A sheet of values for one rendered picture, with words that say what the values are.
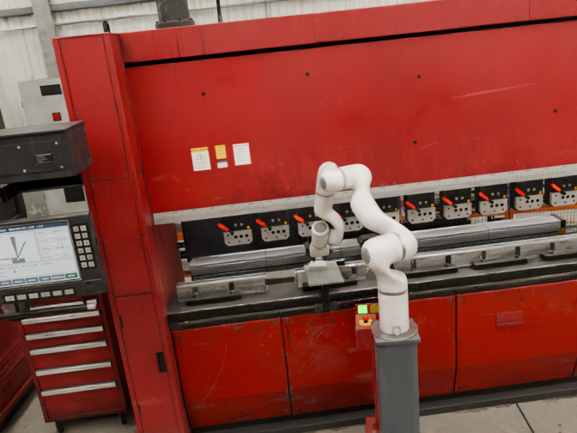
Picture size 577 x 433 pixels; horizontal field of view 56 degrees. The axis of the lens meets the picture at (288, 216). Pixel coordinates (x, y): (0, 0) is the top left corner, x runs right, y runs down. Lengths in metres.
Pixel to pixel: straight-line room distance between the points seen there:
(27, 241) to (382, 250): 1.44
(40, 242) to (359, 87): 1.64
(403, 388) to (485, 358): 1.10
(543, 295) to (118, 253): 2.30
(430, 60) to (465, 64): 0.18
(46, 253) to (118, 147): 0.59
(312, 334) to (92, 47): 1.82
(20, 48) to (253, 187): 5.38
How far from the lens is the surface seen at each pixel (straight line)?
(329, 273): 2.91
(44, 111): 7.39
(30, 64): 7.77
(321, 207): 2.58
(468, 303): 3.23
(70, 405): 3.76
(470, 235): 3.50
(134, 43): 2.81
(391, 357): 2.34
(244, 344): 3.09
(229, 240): 2.94
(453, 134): 3.01
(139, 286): 2.87
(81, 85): 2.67
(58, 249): 2.46
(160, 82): 2.81
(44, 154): 2.39
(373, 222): 2.24
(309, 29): 2.78
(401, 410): 2.49
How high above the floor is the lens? 2.18
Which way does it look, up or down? 18 degrees down
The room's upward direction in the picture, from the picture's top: 6 degrees counter-clockwise
